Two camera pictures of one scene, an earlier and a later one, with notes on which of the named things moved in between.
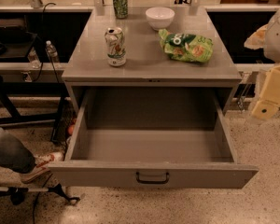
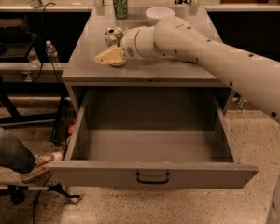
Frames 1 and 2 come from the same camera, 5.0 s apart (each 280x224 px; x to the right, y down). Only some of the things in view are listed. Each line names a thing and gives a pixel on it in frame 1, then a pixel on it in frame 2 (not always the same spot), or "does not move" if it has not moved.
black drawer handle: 146,181 does not move
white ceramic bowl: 160,18 does not move
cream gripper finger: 275,91 to 137,42
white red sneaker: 42,163 does not move
